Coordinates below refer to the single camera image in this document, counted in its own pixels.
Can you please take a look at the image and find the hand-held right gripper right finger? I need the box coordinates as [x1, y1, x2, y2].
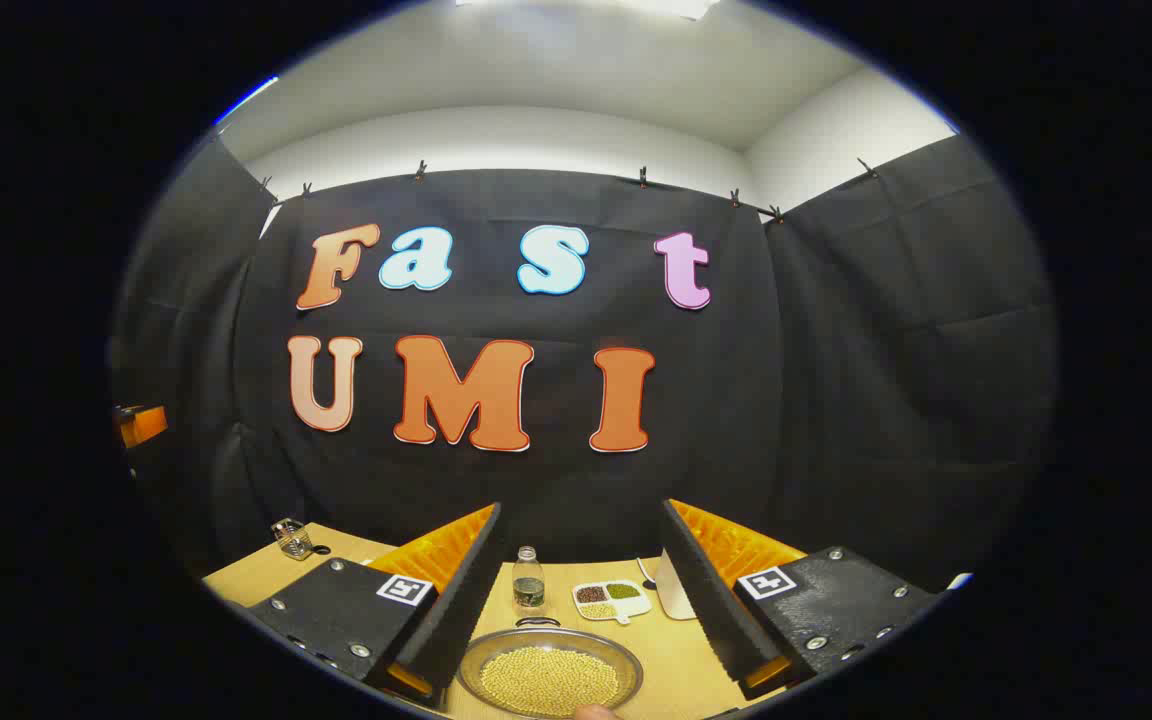
[661, 499, 942, 701]

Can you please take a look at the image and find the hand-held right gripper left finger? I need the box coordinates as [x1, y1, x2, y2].
[248, 502, 505, 701]

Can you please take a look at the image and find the stainless steel pot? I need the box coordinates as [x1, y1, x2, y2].
[456, 617, 645, 720]

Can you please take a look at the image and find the pile of soybeans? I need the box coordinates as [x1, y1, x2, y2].
[479, 645, 622, 718]

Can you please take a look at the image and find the white toaster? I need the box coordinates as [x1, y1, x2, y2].
[656, 550, 700, 621]

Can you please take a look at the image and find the white divided dish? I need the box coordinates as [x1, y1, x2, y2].
[572, 579, 653, 626]

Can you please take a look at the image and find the clear plastic bottle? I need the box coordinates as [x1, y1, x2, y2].
[513, 546, 546, 613]

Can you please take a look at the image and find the row of black cloth clips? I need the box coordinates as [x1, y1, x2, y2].
[256, 158, 882, 226]

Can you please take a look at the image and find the wire utensil holder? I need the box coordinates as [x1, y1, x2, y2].
[271, 518, 315, 561]

